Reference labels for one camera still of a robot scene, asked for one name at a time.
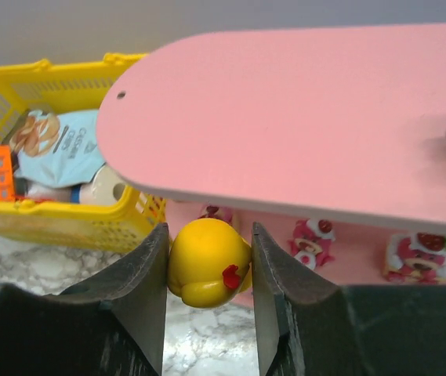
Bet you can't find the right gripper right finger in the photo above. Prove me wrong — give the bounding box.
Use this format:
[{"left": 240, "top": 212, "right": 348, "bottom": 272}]
[{"left": 252, "top": 223, "right": 446, "bottom": 375}]

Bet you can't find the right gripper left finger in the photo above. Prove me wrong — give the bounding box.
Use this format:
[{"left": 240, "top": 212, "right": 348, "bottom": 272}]
[{"left": 0, "top": 224, "right": 169, "bottom": 375}]

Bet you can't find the yellow duck toy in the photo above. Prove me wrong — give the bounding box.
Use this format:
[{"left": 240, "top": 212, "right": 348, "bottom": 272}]
[{"left": 167, "top": 218, "right": 252, "bottom": 309}]

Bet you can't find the pink strawberry bear toy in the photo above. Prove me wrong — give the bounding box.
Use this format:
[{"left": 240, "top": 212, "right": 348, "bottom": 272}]
[{"left": 383, "top": 233, "right": 446, "bottom": 284}]

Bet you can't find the strawberry tart toy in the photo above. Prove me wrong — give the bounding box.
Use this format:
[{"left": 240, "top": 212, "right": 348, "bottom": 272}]
[{"left": 199, "top": 205, "right": 239, "bottom": 230}]

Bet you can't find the pink three-tier shelf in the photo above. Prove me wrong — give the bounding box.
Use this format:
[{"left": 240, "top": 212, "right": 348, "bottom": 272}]
[{"left": 96, "top": 23, "right": 446, "bottom": 286}]

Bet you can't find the white round container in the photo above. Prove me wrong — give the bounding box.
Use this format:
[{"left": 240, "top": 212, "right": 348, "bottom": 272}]
[{"left": 71, "top": 164, "right": 126, "bottom": 206}]

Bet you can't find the light blue snack bag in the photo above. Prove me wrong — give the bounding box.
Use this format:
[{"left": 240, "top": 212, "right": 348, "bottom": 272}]
[{"left": 9, "top": 109, "right": 105, "bottom": 188}]

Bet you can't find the yellow plastic shopping basket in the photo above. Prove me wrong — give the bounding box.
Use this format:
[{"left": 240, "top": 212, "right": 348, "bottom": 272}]
[{"left": 0, "top": 53, "right": 166, "bottom": 253}]

